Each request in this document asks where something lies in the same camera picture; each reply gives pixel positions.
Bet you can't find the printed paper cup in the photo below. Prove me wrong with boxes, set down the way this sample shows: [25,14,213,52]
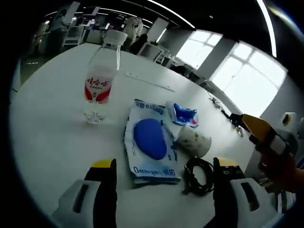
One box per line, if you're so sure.
[175,125,212,159]

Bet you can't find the ceiling light strip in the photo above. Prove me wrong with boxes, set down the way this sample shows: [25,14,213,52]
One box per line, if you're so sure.
[256,0,277,57]

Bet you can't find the white table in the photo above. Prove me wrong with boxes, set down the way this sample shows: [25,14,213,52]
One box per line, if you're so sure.
[9,42,259,228]

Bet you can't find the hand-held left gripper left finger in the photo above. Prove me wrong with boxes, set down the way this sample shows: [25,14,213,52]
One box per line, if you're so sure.
[51,158,118,228]

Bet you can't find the wide bright window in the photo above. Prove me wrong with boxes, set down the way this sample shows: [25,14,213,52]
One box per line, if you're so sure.
[210,44,287,119]

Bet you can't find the narrow bright window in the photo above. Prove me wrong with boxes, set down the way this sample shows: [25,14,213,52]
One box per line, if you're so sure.
[175,30,223,71]

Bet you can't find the small blue tissue packet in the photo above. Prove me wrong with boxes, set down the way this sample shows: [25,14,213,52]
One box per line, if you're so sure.
[165,101,199,129]

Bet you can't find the clear plastic water bottle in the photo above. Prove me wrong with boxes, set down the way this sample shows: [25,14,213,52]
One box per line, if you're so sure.
[83,30,128,125]

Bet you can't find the black plug cable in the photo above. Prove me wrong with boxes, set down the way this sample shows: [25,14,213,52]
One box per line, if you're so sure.
[209,95,244,137]

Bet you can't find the large blue wet-wipes pack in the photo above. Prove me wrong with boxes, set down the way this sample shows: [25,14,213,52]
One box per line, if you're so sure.
[123,99,182,185]

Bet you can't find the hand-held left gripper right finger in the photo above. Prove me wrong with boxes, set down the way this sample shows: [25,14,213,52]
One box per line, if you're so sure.
[212,156,283,228]

